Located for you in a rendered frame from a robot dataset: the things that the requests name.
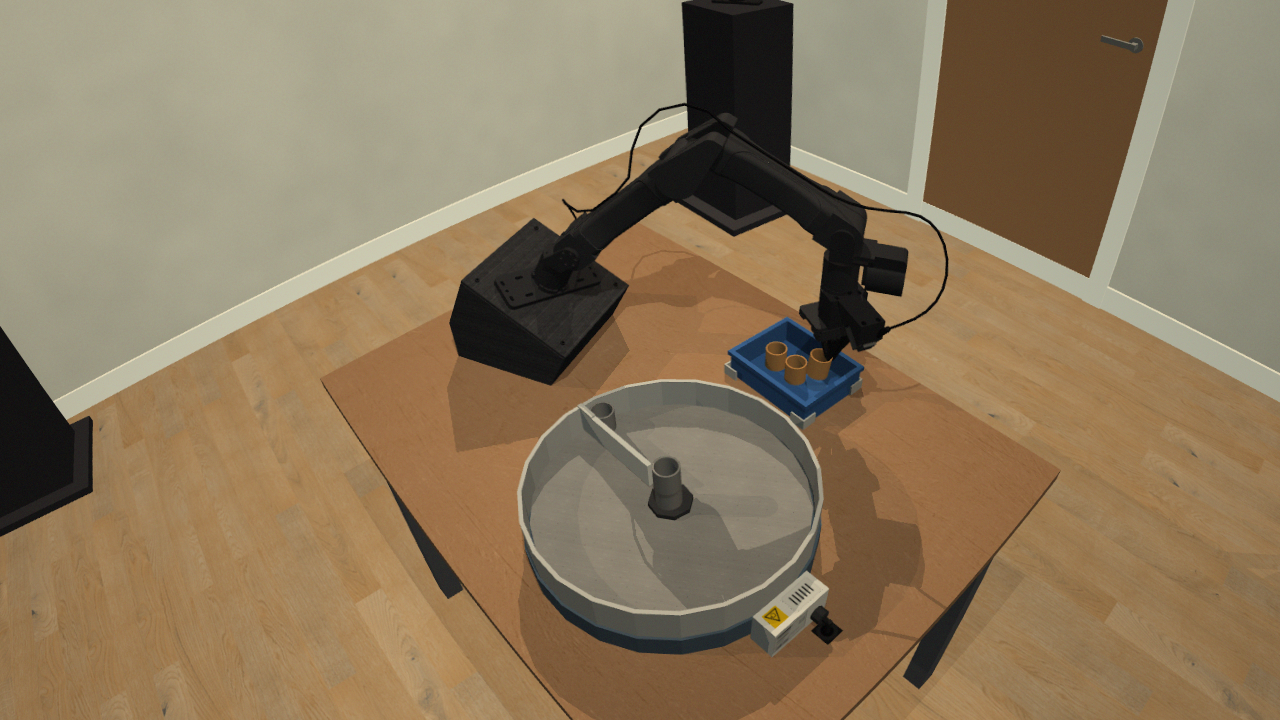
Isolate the bronze bushing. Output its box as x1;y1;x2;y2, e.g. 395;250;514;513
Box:
785;355;806;386
765;342;787;372
806;348;833;380

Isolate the blue open-top bin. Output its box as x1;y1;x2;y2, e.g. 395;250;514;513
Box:
728;316;864;420

